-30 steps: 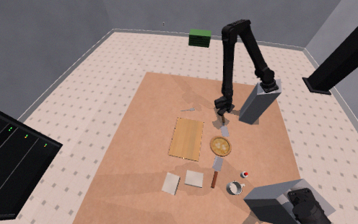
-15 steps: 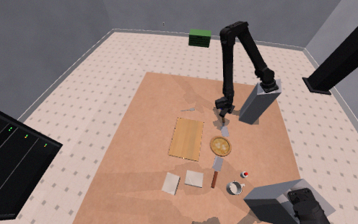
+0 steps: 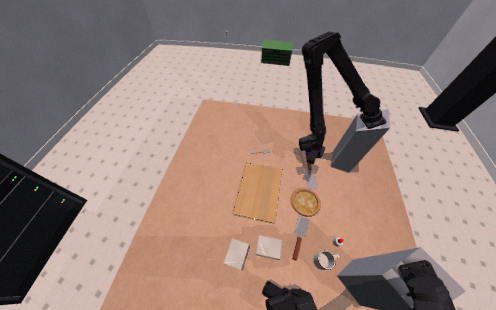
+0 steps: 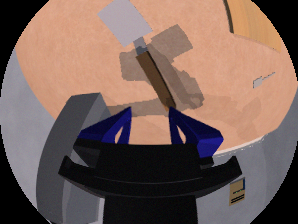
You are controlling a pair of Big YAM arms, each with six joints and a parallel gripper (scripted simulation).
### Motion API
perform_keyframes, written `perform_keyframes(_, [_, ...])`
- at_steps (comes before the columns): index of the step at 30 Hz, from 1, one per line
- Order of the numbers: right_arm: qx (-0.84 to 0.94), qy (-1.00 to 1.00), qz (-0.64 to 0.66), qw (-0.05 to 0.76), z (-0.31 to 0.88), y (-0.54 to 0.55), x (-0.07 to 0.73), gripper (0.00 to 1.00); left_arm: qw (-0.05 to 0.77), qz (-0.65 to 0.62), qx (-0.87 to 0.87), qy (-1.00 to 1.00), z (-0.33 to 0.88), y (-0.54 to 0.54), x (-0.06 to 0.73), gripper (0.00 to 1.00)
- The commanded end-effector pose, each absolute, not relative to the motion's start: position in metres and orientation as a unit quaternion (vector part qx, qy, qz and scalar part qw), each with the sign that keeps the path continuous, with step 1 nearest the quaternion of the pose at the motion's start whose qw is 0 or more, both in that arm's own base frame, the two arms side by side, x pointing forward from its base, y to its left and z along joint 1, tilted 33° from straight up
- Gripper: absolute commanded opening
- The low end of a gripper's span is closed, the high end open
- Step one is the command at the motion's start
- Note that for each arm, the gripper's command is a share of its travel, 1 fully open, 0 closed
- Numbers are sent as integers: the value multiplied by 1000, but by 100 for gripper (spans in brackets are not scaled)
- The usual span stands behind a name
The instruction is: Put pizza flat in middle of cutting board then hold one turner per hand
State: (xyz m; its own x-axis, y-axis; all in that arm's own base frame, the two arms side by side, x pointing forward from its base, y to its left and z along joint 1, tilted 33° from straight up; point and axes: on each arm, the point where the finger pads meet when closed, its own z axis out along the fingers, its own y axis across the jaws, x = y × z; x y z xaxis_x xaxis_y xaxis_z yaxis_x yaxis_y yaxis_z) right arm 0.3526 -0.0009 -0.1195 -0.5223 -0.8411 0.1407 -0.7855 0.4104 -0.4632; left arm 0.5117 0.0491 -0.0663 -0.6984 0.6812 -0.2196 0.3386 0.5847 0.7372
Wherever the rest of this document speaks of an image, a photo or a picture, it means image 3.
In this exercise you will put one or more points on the light wooden cutting board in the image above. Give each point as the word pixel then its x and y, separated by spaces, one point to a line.
pixel 258 194

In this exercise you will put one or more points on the round cheese pizza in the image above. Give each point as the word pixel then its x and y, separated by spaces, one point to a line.
pixel 306 202

